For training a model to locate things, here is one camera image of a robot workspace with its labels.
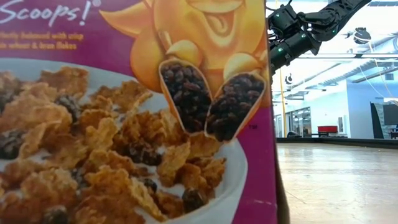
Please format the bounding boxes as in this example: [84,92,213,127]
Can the purple Raisin Bran cereal box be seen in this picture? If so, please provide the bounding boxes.
[0,0,290,224]

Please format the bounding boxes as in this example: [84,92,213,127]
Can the red table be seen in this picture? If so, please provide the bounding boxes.
[317,124,339,138]

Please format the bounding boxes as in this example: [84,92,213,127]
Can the yellow hanging cable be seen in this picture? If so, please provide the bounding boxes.
[277,67,289,138]

